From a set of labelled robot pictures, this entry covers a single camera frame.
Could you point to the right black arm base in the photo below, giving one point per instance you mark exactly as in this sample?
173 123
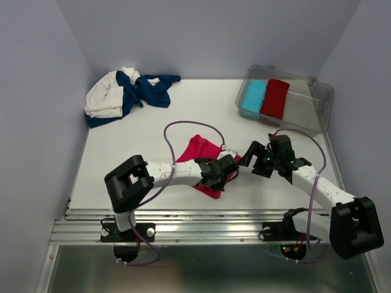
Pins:
280 231

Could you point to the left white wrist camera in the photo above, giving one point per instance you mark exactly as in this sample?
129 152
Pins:
226 151

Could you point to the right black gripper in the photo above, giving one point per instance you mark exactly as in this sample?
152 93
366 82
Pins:
254 148

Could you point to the aluminium mounting rail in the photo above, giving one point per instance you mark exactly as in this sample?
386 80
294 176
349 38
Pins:
188 227

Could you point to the rolled cyan t shirt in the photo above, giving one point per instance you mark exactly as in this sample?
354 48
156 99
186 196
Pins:
254 95

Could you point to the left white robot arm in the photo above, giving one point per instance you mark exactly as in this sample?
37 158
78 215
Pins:
129 183

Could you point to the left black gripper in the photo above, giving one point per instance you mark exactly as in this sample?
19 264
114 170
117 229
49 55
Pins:
220 186

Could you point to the navy blue t shirt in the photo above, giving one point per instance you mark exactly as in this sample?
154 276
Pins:
139 89

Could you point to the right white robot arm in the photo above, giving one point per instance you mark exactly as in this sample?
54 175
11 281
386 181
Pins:
350 224

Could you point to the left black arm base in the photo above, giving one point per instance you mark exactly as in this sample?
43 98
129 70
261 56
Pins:
111 234

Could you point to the pink t shirt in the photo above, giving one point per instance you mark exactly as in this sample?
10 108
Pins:
198 148

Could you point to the rolled dark red t shirt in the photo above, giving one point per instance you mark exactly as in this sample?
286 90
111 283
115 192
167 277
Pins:
275 98

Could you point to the white t shirt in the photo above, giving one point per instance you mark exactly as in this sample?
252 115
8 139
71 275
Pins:
105 98

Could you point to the clear plastic bin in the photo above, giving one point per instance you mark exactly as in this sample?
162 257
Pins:
308 102

